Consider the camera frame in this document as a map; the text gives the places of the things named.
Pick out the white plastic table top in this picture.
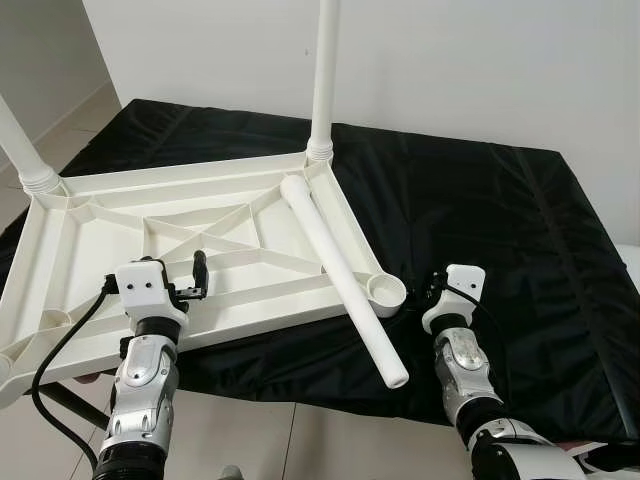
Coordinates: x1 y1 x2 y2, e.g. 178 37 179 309
0 155 409 409

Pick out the red stool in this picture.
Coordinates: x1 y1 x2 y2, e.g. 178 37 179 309
555 436 603 452

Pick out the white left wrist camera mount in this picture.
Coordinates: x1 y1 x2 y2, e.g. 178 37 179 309
115 258 189 331

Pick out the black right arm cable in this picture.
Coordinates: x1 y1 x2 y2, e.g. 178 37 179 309
445 285 506 401

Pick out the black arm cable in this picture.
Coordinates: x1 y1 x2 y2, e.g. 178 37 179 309
30 280 121 471
445 285 506 401

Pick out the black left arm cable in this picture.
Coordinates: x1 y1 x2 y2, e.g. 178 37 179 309
30 280 121 471

